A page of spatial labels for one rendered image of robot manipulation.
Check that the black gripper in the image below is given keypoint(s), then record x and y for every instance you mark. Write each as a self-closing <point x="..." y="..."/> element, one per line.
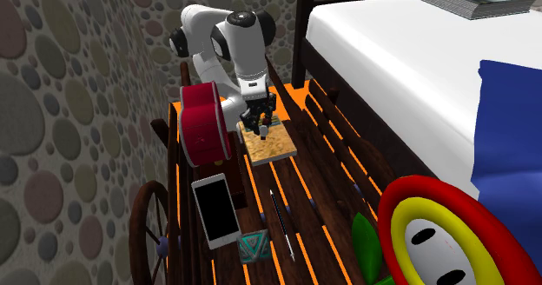
<point x="260" y="105"/>

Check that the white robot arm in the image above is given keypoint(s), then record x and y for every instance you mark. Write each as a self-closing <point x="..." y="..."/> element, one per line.
<point x="249" y="42"/>

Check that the yellow speckled book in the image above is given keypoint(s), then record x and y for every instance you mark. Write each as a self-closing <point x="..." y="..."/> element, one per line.
<point x="271" y="146"/>

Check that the red rounded case white rims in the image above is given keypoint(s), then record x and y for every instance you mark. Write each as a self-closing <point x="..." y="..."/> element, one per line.
<point x="203" y="127"/>

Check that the dark wooden cart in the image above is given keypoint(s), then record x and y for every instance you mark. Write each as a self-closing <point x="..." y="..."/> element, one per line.
<point x="321" y="182"/>

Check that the white phone black screen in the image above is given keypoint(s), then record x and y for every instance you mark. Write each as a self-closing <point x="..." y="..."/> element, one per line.
<point x="216" y="210"/>

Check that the dark pen silver tip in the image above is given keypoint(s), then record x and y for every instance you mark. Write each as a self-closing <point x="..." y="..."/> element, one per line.
<point x="281" y="225"/>

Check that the teal patterned cube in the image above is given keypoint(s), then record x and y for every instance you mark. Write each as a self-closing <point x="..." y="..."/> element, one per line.
<point x="254" y="246"/>

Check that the dark wood bed white mattress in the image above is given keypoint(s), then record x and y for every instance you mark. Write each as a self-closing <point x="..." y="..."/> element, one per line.
<point x="402" y="64"/>

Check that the red yellow flower face toy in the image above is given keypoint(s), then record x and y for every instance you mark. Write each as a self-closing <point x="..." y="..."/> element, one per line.
<point x="436" y="233"/>

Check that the blue blanket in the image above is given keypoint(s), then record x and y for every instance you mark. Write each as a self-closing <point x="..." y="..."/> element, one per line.
<point x="508" y="148"/>

